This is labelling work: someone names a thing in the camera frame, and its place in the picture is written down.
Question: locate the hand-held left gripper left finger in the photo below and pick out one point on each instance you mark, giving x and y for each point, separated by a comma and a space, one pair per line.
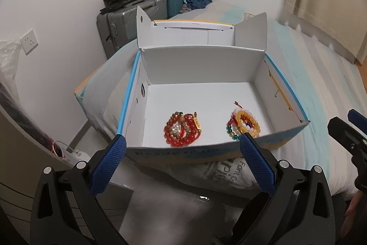
107, 166

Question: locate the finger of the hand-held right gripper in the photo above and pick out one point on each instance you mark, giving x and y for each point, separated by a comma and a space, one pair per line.
344, 130
355, 116

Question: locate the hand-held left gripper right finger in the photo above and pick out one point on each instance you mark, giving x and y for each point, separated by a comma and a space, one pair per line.
256, 164

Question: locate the white pearl cluster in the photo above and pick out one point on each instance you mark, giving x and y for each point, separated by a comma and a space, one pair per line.
177, 129

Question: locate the white cardboard box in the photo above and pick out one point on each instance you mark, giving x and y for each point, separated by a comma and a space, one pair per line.
200, 95

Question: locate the person's right hand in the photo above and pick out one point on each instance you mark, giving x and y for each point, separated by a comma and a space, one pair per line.
353, 204

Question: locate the white power strip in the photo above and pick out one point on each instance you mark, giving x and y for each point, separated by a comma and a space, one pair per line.
75, 157

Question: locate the white printed pillow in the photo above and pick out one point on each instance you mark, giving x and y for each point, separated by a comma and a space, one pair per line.
218, 173

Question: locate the white bed mattress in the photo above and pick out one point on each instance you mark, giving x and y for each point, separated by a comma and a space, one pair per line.
324, 84

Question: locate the beige bedside cabinet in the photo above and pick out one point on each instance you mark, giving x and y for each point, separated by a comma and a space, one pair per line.
17, 164

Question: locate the clear plastic bag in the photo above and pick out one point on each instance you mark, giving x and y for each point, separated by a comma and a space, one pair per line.
8, 67

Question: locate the grey hard suitcase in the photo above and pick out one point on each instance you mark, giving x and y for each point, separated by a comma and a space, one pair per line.
123, 24

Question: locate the blue clothes pile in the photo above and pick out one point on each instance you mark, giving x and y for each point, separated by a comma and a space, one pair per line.
197, 0

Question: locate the white wall socket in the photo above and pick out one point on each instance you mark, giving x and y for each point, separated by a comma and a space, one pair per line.
28, 42

